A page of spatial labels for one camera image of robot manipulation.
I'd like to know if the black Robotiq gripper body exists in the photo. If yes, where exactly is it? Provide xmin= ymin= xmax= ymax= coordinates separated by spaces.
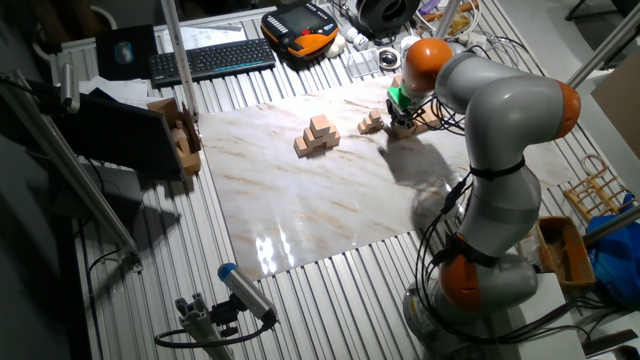
xmin=387 ymin=102 xmax=415 ymax=124

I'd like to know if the metal bowl with white rim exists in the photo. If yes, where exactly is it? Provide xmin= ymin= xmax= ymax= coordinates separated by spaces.
xmin=377 ymin=47 xmax=402 ymax=71

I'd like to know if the clear gridded plastic box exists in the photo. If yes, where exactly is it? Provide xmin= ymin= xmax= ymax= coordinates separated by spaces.
xmin=346 ymin=48 xmax=381 ymax=80

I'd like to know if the round white power socket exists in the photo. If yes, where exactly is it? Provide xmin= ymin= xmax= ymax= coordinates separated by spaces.
xmin=399 ymin=34 xmax=424 ymax=54

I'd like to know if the white power adapter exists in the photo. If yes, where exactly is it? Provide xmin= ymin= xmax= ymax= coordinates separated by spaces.
xmin=339 ymin=24 xmax=370 ymax=51

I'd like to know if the white egg shaped object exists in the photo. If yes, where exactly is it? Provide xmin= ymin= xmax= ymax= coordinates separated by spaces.
xmin=324 ymin=34 xmax=347 ymax=59

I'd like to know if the black filament spool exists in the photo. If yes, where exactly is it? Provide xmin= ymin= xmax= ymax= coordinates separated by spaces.
xmin=355 ymin=0 xmax=422 ymax=36

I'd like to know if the white power strip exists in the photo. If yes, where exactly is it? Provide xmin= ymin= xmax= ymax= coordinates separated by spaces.
xmin=464 ymin=32 xmax=489 ymax=51

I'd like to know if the marble pattern table mat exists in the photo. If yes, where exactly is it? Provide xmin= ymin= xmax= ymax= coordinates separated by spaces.
xmin=197 ymin=74 xmax=576 ymax=282

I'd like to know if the black orange teach pendant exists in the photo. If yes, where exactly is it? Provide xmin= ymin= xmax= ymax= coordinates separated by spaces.
xmin=260 ymin=1 xmax=340 ymax=59

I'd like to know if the wooden lattice rack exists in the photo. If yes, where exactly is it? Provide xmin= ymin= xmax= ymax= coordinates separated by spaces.
xmin=563 ymin=154 xmax=636 ymax=224

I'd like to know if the black computer keyboard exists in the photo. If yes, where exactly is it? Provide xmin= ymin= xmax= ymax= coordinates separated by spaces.
xmin=148 ymin=37 xmax=277 ymax=90

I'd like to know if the white paper sheet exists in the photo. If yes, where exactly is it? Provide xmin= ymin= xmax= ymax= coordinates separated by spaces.
xmin=154 ymin=23 xmax=246 ymax=54
xmin=79 ymin=75 xmax=164 ymax=109

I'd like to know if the brown wooden tray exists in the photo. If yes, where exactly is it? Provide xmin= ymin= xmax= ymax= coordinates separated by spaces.
xmin=535 ymin=215 xmax=597 ymax=291

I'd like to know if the brown cardboard box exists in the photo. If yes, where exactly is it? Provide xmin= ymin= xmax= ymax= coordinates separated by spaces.
xmin=147 ymin=97 xmax=203 ymax=177

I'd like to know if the brown cardboard sheet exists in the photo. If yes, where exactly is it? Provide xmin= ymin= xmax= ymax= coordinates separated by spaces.
xmin=590 ymin=52 xmax=640 ymax=146

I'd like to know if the blue bag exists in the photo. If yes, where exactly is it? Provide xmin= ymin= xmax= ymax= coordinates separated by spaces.
xmin=584 ymin=192 xmax=640 ymax=307

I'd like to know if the black flat panel screen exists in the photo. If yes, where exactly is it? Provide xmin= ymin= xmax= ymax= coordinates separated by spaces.
xmin=49 ymin=92 xmax=186 ymax=179

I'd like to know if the dark computer mouse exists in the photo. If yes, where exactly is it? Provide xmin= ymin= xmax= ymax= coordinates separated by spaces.
xmin=113 ymin=40 xmax=135 ymax=65

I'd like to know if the short aluminium profile piece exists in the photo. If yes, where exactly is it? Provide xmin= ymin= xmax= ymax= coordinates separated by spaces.
xmin=174 ymin=292 xmax=235 ymax=360

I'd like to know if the black mouse pad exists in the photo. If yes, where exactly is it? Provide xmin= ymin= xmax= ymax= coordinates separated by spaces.
xmin=94 ymin=24 xmax=159 ymax=82

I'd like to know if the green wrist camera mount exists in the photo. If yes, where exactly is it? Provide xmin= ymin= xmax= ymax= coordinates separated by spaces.
xmin=387 ymin=85 xmax=417 ymax=111

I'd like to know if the aluminium frame post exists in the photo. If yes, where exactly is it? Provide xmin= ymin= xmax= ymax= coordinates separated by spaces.
xmin=160 ymin=0 xmax=200 ymax=119
xmin=434 ymin=0 xmax=462 ymax=40

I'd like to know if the slanted aluminium frame beam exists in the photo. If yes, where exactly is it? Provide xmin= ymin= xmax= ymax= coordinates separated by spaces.
xmin=567 ymin=2 xmax=640 ymax=90
xmin=582 ymin=204 xmax=640 ymax=247
xmin=0 ymin=69 xmax=144 ymax=271

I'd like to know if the silver camera with blue tip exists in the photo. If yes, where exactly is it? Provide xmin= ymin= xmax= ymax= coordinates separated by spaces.
xmin=217 ymin=262 xmax=279 ymax=326

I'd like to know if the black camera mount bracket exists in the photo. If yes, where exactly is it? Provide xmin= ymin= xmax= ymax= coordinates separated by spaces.
xmin=209 ymin=294 xmax=242 ymax=339

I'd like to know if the black camera cable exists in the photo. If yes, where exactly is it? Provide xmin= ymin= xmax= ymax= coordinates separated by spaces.
xmin=153 ymin=312 xmax=277 ymax=350

